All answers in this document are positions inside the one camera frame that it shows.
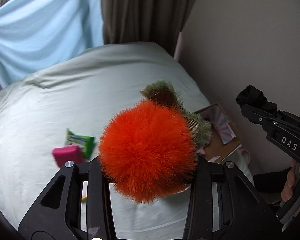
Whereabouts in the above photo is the light blue curtain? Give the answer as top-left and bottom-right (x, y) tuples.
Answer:
(0, 0), (105, 88)

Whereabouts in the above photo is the green snack packet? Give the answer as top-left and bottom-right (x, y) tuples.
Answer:
(65, 128), (96, 160)

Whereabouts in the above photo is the cardboard box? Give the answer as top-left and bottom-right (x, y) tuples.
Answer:
(193, 102), (243, 163)

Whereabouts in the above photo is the pink and blue striped cloth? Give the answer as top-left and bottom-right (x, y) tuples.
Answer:
(208, 106), (237, 145)

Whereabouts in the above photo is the white slipper with pink trim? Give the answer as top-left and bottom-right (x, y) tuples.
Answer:
(228, 148), (251, 172)

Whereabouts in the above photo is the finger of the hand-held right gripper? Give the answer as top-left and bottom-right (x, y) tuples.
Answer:
(240, 104), (281, 133)

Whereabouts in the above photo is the bed with pale green sheet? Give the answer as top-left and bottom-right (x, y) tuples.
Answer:
(0, 42), (255, 233)

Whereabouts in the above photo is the brown curtain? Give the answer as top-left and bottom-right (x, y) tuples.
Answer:
(100, 0), (198, 58)

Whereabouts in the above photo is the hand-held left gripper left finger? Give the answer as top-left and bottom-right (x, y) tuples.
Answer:
(18, 156), (117, 240)

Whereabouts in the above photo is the orange fluffy plush with green leaves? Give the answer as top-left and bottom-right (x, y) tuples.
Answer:
(98, 80), (213, 204)

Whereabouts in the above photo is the pink sponge block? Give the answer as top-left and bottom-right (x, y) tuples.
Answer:
(52, 145), (84, 168)

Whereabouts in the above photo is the person's right hand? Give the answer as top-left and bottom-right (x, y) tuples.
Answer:
(280, 159), (300, 202)

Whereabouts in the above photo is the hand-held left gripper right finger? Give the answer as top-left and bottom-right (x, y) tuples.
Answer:
(183, 156), (283, 240)

